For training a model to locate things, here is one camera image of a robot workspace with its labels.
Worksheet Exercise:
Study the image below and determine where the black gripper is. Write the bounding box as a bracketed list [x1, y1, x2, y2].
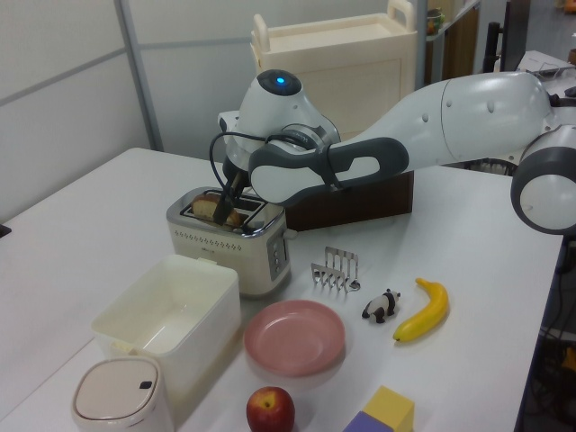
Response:
[212, 160, 247, 226]

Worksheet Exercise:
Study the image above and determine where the bread slice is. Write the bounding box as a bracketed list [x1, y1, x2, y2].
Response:
[192, 191, 244, 226]

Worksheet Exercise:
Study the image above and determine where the pink plate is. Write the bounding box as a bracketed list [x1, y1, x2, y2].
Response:
[244, 299, 347, 377]

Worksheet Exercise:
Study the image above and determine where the cream and chrome toaster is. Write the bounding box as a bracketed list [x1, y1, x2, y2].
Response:
[166, 186, 298, 299]

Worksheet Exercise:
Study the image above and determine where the metal toast rack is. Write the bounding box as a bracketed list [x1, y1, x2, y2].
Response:
[310, 246, 363, 293]

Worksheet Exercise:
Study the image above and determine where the white open plastic bin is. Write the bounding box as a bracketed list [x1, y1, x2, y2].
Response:
[91, 254, 241, 424]

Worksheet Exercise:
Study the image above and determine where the cream toy kitchen cabinet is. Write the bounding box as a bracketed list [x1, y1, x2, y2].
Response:
[249, 0, 418, 149]

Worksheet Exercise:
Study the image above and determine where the panda toy figure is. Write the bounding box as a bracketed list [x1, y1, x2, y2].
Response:
[362, 288, 402, 324]

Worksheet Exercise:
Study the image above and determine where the red apple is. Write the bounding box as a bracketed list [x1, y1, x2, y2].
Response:
[246, 386, 296, 432]

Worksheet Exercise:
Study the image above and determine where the small white lidded trash can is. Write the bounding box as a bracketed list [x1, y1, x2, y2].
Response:
[70, 357, 175, 432]

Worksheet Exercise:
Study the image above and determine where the yellow banana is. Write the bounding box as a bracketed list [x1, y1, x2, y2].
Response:
[392, 277, 450, 344]

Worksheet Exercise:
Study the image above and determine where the yellow foam block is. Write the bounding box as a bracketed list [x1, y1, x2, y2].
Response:
[363, 385, 416, 432]

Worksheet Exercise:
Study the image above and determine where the purple foam block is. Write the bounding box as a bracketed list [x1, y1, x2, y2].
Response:
[342, 409, 397, 432]

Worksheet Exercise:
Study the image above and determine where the wooden shelf unit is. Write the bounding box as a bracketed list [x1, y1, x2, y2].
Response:
[425, 0, 482, 86]

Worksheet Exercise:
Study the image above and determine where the black monitor stand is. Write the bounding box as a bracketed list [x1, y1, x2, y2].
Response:
[483, 21, 504, 74]

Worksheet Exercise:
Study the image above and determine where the black monitor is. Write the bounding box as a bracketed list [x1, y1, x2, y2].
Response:
[502, 0, 527, 73]

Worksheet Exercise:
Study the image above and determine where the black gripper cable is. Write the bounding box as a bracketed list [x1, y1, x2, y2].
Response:
[209, 130, 350, 194]

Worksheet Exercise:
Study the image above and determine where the brown drawer with white handle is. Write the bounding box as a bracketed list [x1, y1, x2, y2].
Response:
[283, 170, 416, 231]

